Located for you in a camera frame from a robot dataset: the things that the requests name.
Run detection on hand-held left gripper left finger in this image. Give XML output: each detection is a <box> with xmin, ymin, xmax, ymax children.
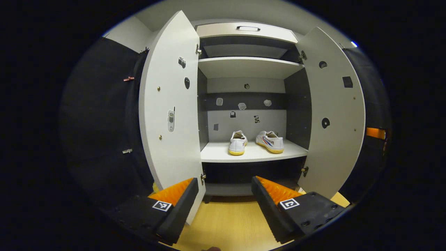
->
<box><xmin>104</xmin><ymin>177</ymin><xmax>200</xmax><ymax>245</ymax></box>

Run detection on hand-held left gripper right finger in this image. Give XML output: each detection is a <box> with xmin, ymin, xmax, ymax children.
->
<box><xmin>251</xmin><ymin>175</ymin><xmax>349</xmax><ymax>244</ymax></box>

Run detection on white cabinet door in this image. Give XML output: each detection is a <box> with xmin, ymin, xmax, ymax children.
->
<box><xmin>295</xmin><ymin>27</ymin><xmax>366</xmax><ymax>200</ymax></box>
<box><xmin>139</xmin><ymin>10</ymin><xmax>206</xmax><ymax>225</ymax></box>

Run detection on white shoe cabinet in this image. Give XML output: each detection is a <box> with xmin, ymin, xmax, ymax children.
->
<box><xmin>195</xmin><ymin>22</ymin><xmax>312</xmax><ymax>204</ymax></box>

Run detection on white canvas shoe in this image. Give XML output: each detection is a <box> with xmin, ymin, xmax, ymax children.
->
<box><xmin>256</xmin><ymin>131</ymin><xmax>284</xmax><ymax>154</ymax></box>
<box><xmin>229</xmin><ymin>130</ymin><xmax>248</xmax><ymax>156</ymax></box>

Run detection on white cabinet drawer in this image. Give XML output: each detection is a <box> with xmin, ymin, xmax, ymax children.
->
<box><xmin>196</xmin><ymin>22</ymin><xmax>298</xmax><ymax>44</ymax></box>

